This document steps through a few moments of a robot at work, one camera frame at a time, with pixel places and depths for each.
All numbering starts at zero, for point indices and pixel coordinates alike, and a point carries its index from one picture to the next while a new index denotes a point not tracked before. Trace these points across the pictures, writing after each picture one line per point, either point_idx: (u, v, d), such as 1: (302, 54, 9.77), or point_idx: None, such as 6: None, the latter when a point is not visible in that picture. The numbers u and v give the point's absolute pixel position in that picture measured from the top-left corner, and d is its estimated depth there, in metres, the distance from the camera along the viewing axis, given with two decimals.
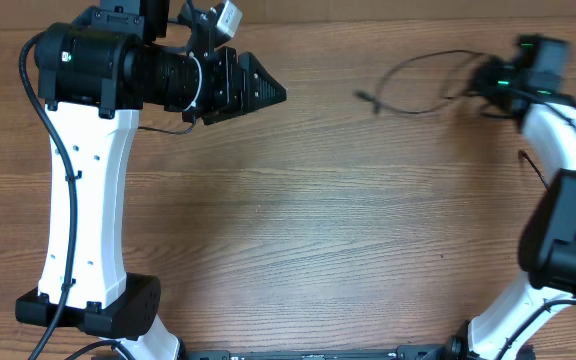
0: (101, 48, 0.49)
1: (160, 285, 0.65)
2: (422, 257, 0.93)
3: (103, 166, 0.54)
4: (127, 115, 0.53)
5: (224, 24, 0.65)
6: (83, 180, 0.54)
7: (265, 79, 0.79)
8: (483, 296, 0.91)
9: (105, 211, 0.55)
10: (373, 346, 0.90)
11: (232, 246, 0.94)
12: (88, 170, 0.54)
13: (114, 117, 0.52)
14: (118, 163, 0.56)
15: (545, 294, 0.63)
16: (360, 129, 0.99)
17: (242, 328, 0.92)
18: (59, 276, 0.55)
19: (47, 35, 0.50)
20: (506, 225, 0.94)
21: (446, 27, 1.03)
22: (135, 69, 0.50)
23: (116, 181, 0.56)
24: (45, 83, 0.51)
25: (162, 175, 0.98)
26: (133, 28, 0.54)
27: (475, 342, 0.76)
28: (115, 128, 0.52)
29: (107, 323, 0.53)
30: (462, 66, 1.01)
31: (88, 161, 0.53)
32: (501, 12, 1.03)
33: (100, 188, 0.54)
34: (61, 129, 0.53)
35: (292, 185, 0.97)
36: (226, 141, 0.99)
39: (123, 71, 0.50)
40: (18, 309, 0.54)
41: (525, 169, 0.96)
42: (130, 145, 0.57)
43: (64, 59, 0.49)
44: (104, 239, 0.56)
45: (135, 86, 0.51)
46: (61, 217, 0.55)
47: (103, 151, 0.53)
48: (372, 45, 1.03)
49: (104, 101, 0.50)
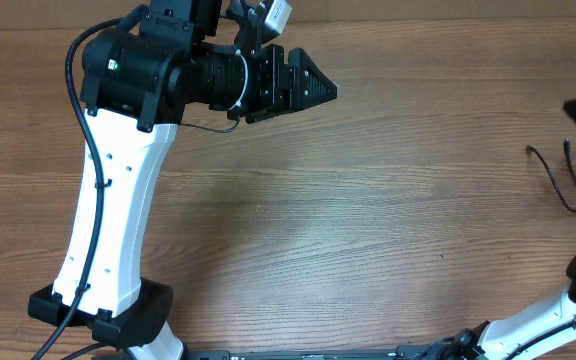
0: (150, 60, 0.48)
1: (171, 294, 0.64)
2: (422, 257, 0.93)
3: (133, 177, 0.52)
4: (165, 129, 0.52)
5: (273, 20, 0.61)
6: (112, 188, 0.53)
7: (319, 78, 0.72)
8: (484, 296, 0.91)
9: (131, 220, 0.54)
10: (374, 346, 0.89)
11: (232, 247, 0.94)
12: (118, 179, 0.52)
13: (151, 131, 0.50)
14: (149, 174, 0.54)
15: None
16: (360, 129, 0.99)
17: (243, 328, 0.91)
18: (74, 279, 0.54)
19: (98, 38, 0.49)
20: (507, 224, 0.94)
21: (446, 27, 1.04)
22: (180, 85, 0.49)
23: (144, 193, 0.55)
24: (88, 87, 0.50)
25: (162, 175, 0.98)
26: (182, 35, 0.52)
27: (485, 338, 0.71)
28: (152, 141, 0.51)
29: (115, 333, 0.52)
30: (461, 67, 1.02)
31: (120, 170, 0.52)
32: (500, 13, 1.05)
33: (128, 199, 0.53)
34: (97, 135, 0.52)
35: (292, 185, 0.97)
36: (226, 141, 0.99)
39: (169, 86, 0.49)
40: (31, 305, 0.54)
41: (532, 165, 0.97)
42: (163, 158, 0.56)
43: (110, 67, 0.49)
44: (125, 247, 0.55)
45: (177, 101, 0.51)
46: (86, 221, 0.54)
47: (135, 162, 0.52)
48: (372, 45, 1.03)
49: (144, 113, 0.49)
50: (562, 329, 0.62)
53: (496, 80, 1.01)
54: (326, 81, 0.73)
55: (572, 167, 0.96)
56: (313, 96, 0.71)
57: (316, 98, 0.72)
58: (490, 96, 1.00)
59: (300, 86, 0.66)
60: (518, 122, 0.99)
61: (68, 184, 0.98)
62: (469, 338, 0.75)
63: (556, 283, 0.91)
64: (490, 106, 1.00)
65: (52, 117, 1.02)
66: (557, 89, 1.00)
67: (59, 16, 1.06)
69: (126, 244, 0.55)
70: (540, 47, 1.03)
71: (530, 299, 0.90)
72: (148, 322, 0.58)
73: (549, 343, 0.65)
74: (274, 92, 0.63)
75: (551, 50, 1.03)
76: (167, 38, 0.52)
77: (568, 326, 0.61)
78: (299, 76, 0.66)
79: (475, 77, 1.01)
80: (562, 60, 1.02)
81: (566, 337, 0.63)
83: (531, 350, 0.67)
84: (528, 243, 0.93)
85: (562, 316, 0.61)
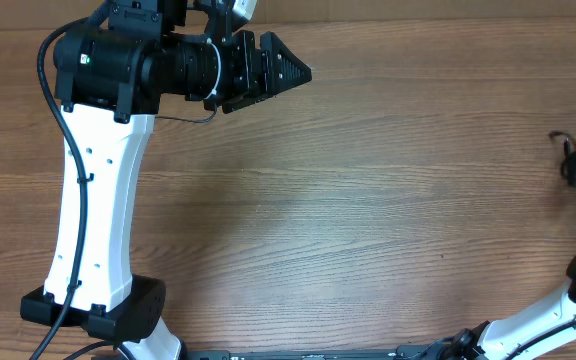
0: (121, 52, 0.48)
1: (165, 288, 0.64)
2: (423, 257, 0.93)
3: (115, 170, 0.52)
4: (143, 119, 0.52)
5: (241, 7, 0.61)
6: (95, 182, 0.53)
7: (292, 60, 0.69)
8: (483, 296, 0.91)
9: (116, 213, 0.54)
10: (374, 346, 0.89)
11: (231, 247, 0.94)
12: (100, 173, 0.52)
13: (129, 122, 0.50)
14: (131, 166, 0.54)
15: None
16: (360, 129, 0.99)
17: (243, 328, 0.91)
18: (66, 277, 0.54)
19: (68, 35, 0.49)
20: (506, 224, 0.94)
21: (446, 27, 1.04)
22: (153, 75, 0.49)
23: (128, 186, 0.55)
24: (62, 84, 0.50)
25: (162, 176, 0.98)
26: (151, 26, 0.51)
27: (486, 337, 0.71)
28: (131, 132, 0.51)
29: (111, 327, 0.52)
30: (461, 67, 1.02)
31: (101, 164, 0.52)
32: (500, 12, 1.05)
33: (111, 192, 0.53)
34: (76, 131, 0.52)
35: (292, 185, 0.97)
36: (226, 141, 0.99)
39: (142, 77, 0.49)
40: (24, 307, 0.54)
41: (533, 166, 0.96)
42: (144, 148, 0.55)
43: (82, 61, 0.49)
44: (113, 241, 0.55)
45: (152, 91, 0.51)
46: (70, 219, 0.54)
47: (116, 155, 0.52)
48: (372, 45, 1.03)
49: (119, 105, 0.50)
50: (562, 329, 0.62)
53: (496, 80, 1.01)
54: (298, 62, 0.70)
55: None
56: (289, 79, 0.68)
57: (290, 81, 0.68)
58: (490, 96, 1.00)
59: (274, 69, 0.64)
60: (518, 122, 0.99)
61: None
62: (469, 338, 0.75)
63: (556, 283, 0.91)
64: (490, 106, 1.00)
65: (52, 117, 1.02)
66: (558, 89, 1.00)
67: (59, 16, 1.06)
69: (113, 239, 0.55)
70: (540, 47, 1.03)
71: (530, 299, 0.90)
72: (142, 318, 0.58)
73: (549, 343, 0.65)
74: (247, 77, 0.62)
75: (552, 50, 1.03)
76: (137, 30, 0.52)
77: (567, 325, 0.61)
78: (273, 59, 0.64)
79: (475, 77, 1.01)
80: (562, 60, 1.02)
81: (566, 337, 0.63)
83: (531, 350, 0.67)
84: (528, 242, 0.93)
85: (561, 315, 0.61)
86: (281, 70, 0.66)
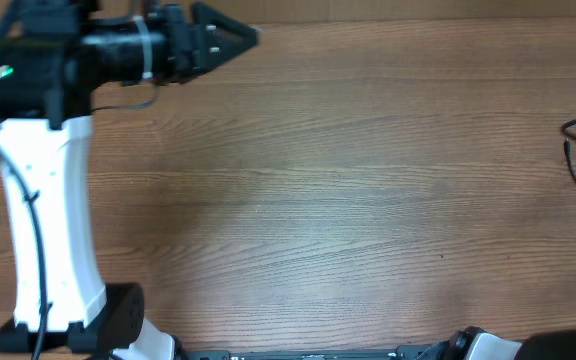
0: (40, 56, 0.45)
1: (141, 289, 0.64)
2: (422, 258, 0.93)
3: (59, 180, 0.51)
4: (79, 121, 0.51)
5: None
6: (41, 198, 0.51)
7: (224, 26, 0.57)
8: (486, 296, 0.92)
9: (71, 224, 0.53)
10: (374, 346, 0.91)
11: (232, 247, 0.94)
12: (45, 186, 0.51)
13: (65, 129, 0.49)
14: (76, 173, 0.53)
15: None
16: (360, 129, 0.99)
17: (243, 328, 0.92)
18: (33, 303, 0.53)
19: None
20: (507, 224, 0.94)
21: (448, 26, 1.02)
22: (78, 73, 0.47)
23: (76, 193, 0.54)
24: None
25: (162, 176, 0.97)
26: (64, 21, 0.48)
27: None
28: (69, 137, 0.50)
29: (93, 340, 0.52)
30: (462, 67, 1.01)
31: (45, 177, 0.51)
32: (504, 11, 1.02)
33: (60, 203, 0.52)
34: (11, 150, 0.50)
35: (292, 185, 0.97)
36: (226, 141, 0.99)
39: (68, 79, 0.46)
40: None
41: (533, 166, 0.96)
42: (85, 151, 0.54)
43: (1, 75, 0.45)
44: (75, 256, 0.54)
45: (78, 89, 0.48)
46: (22, 241, 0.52)
47: (57, 165, 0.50)
48: (372, 45, 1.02)
49: (49, 112, 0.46)
50: None
53: (496, 80, 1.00)
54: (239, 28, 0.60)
55: (572, 167, 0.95)
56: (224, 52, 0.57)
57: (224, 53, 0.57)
58: (490, 97, 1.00)
59: (206, 42, 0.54)
60: (518, 122, 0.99)
61: None
62: (464, 341, 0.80)
63: (555, 283, 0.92)
64: (490, 106, 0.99)
65: None
66: (559, 90, 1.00)
67: None
69: (74, 249, 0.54)
70: (543, 46, 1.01)
71: (530, 299, 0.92)
72: (122, 323, 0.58)
73: None
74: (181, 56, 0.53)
75: (553, 49, 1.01)
76: (50, 29, 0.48)
77: None
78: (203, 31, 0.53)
79: (476, 77, 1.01)
80: (564, 60, 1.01)
81: None
83: None
84: (528, 242, 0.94)
85: None
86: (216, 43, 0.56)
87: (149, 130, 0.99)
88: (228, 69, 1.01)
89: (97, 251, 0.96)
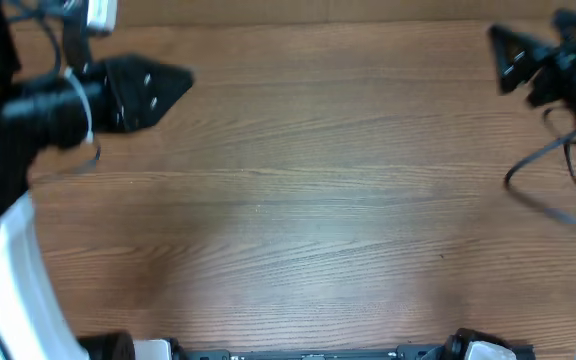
0: None
1: (127, 336, 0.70)
2: (422, 258, 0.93)
3: (8, 281, 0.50)
4: (17, 219, 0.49)
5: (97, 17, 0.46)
6: None
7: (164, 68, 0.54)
8: (485, 296, 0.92)
9: (32, 316, 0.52)
10: (374, 346, 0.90)
11: (232, 246, 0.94)
12: None
13: (0, 233, 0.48)
14: (27, 268, 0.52)
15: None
16: (360, 129, 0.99)
17: (242, 328, 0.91)
18: None
19: None
20: (504, 225, 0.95)
21: (446, 28, 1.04)
22: None
23: (33, 283, 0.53)
24: None
25: (162, 175, 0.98)
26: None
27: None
28: (4, 241, 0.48)
29: None
30: (462, 67, 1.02)
31: None
32: (500, 13, 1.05)
33: (14, 304, 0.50)
34: None
35: (292, 185, 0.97)
36: (226, 141, 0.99)
39: None
40: None
41: (533, 166, 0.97)
42: (32, 241, 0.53)
43: None
44: (49, 349, 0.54)
45: (4, 179, 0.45)
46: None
47: (1, 271, 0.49)
48: (372, 46, 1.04)
49: None
50: None
53: (495, 80, 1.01)
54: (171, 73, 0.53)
55: (571, 167, 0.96)
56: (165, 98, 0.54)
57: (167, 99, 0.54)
58: (490, 97, 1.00)
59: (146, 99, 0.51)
60: (518, 122, 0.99)
61: (69, 185, 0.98)
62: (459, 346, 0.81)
63: (556, 283, 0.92)
64: (490, 106, 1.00)
65: None
66: None
67: None
69: (45, 344, 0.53)
70: None
71: (530, 299, 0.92)
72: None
73: None
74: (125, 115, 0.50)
75: None
76: None
77: None
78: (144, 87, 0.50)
79: (475, 78, 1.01)
80: None
81: None
83: None
84: (527, 243, 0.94)
85: None
86: (158, 92, 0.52)
87: (150, 130, 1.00)
88: (229, 71, 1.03)
89: (96, 250, 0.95)
